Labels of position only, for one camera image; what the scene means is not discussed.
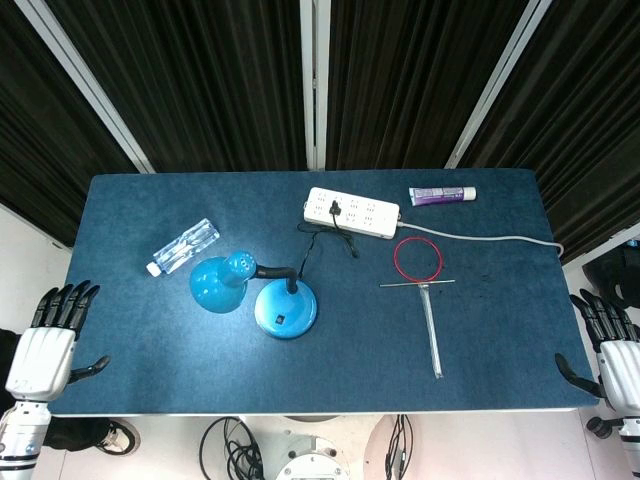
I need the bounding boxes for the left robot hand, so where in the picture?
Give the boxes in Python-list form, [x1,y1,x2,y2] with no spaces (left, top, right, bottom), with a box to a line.
[4,280,111,403]

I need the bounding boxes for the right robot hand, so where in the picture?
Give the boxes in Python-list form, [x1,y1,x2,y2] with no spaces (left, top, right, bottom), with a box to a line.
[554,288,640,412]

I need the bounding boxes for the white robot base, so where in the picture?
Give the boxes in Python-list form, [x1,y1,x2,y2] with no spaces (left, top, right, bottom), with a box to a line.
[239,414,401,480]

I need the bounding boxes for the blue desk lamp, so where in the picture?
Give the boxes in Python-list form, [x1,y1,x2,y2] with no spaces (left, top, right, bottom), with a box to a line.
[188,249,319,340]

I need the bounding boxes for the black and white shoe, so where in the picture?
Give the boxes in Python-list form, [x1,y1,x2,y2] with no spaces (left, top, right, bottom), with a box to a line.
[97,418,142,456]

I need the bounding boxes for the clear plastic water bottle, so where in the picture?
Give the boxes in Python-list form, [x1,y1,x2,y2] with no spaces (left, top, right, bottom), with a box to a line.
[145,217,221,277]

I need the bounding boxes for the purple toothpaste tube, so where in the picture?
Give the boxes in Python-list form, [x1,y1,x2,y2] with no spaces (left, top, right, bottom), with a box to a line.
[408,185,478,207]

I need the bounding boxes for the blue table mat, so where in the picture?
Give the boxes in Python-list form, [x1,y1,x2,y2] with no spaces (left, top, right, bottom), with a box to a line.
[48,168,601,416]

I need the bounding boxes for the white power strip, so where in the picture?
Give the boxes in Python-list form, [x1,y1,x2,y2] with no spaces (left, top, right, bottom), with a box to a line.
[303,186,401,240]

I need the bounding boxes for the white power strip cable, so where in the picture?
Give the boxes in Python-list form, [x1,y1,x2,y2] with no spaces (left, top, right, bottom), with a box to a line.
[397,221,567,260]

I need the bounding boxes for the red wire loop tool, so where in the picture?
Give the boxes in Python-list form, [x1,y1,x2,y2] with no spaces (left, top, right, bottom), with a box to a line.
[378,237,457,380]

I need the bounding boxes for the black cable bundle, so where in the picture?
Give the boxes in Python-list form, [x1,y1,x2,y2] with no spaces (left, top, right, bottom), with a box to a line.
[198,415,266,480]

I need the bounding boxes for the black hanging cables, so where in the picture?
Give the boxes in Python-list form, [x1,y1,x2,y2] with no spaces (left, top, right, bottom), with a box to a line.
[383,413,415,480]

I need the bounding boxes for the black power cable with plug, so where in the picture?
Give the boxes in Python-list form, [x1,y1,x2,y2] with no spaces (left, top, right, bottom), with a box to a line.
[296,199,360,281]

